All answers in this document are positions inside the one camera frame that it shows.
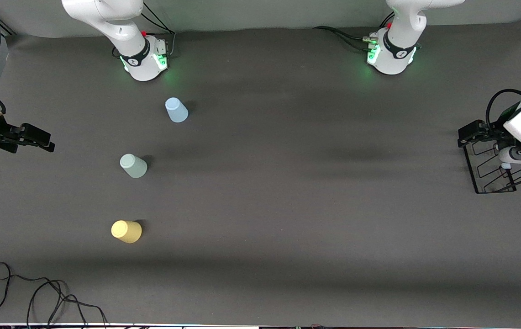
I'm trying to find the yellow plastic cup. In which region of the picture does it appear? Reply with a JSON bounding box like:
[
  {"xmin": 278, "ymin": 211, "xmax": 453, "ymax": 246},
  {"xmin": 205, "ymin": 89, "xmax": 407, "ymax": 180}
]
[{"xmin": 111, "ymin": 220, "xmax": 142, "ymax": 244}]

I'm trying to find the light blue plastic cup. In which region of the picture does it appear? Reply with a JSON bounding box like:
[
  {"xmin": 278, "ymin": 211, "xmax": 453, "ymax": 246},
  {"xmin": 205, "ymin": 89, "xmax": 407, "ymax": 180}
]
[{"xmin": 165, "ymin": 97, "xmax": 189, "ymax": 123}]

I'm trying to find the black right base cable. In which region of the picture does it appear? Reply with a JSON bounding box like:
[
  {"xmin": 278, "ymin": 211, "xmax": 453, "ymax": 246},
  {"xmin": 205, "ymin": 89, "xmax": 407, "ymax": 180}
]
[{"xmin": 141, "ymin": 1, "xmax": 177, "ymax": 58}]

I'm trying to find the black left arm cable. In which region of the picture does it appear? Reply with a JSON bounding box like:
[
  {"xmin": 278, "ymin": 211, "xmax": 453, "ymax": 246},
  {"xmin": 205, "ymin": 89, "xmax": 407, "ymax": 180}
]
[{"xmin": 486, "ymin": 89, "xmax": 521, "ymax": 134}]

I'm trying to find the black left base cable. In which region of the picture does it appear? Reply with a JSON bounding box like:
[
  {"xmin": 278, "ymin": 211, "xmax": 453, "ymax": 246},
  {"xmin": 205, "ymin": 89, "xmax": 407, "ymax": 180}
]
[{"xmin": 313, "ymin": 26, "xmax": 373, "ymax": 47}]

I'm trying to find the black base cable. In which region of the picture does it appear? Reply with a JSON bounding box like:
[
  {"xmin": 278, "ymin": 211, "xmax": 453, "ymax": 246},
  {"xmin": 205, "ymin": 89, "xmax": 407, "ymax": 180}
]
[
  {"xmin": 313, "ymin": 26, "xmax": 373, "ymax": 47},
  {"xmin": 141, "ymin": 1, "xmax": 177, "ymax": 58}
]

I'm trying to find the pale green plastic cup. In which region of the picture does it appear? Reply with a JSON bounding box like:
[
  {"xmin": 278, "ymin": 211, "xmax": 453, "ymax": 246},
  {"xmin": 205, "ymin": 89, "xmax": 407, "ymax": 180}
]
[{"xmin": 120, "ymin": 154, "xmax": 148, "ymax": 179}]

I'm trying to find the dark grey table mat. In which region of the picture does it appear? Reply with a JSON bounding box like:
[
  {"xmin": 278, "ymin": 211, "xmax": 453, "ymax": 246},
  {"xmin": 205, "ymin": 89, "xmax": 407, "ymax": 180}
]
[{"xmin": 0, "ymin": 21, "xmax": 521, "ymax": 326}]

